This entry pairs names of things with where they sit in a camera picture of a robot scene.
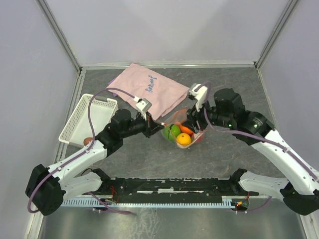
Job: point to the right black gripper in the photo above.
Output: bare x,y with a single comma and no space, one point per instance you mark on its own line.
193,116

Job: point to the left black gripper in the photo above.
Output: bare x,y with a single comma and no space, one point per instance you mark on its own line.
150,125

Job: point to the orange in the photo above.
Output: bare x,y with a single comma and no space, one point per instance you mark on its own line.
186,130

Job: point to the yellow lemon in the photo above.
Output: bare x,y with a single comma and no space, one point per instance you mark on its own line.
184,139

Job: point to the green apple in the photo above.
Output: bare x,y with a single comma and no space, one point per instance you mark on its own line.
171,132

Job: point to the clear zip top bag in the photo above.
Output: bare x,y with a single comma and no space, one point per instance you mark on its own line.
178,118

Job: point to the white perforated plastic basket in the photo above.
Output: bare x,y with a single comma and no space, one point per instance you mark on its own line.
78,128

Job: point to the red apple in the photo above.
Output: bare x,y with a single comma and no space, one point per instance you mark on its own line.
198,137

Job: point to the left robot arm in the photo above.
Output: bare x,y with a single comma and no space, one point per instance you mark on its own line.
48,187

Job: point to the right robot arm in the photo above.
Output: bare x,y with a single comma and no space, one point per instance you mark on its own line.
299,189

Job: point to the pink cloth with lettering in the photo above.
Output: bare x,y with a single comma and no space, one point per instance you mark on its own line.
164,93

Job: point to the brown egg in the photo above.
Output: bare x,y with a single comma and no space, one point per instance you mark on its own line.
87,140

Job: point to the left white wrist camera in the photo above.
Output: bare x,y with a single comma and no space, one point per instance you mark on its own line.
142,106

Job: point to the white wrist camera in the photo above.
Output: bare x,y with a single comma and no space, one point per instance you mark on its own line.
198,92
142,106

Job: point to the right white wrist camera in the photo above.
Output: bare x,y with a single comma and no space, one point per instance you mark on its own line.
198,92

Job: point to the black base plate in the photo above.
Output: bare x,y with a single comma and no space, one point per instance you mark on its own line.
170,191

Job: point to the light blue cable duct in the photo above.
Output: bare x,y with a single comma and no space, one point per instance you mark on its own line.
87,201

